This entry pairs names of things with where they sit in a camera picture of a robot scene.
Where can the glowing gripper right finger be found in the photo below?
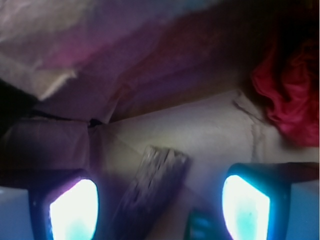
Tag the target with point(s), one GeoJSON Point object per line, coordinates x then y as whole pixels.
{"type": "Point", "coordinates": [272, 201]}

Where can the brown paper bag bin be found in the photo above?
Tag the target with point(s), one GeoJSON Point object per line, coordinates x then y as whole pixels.
{"type": "Point", "coordinates": [91, 83]}

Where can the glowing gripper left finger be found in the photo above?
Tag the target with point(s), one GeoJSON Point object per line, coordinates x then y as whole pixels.
{"type": "Point", "coordinates": [64, 204]}

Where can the dark wood chip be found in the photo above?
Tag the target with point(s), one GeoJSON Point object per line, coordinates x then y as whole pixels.
{"type": "Point", "coordinates": [157, 181]}

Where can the red crumpled paper flower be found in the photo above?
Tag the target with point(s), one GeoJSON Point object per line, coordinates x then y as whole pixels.
{"type": "Point", "coordinates": [291, 85]}

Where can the orange toy carrot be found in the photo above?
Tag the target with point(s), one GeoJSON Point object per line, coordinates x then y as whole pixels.
{"type": "Point", "coordinates": [200, 225]}

